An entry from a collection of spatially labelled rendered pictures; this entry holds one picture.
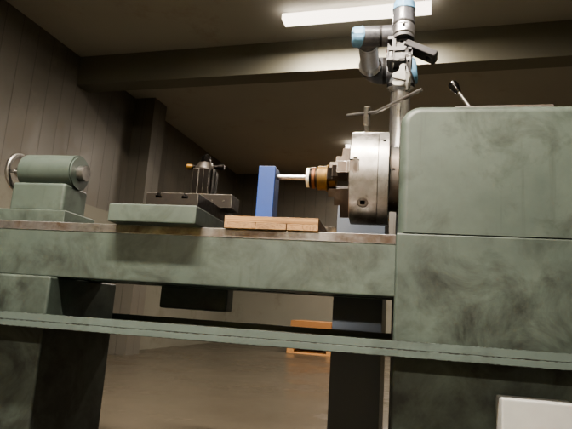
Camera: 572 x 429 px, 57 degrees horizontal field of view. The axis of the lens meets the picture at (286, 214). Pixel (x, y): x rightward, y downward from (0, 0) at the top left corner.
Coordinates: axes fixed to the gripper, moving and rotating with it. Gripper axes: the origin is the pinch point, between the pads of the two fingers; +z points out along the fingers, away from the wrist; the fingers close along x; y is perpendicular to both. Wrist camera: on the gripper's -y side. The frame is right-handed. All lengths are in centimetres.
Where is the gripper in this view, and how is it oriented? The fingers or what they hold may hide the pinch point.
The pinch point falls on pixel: (408, 87)
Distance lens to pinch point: 179.2
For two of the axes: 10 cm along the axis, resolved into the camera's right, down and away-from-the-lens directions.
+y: -9.8, -0.2, 2.1
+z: -1.0, 9.3, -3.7
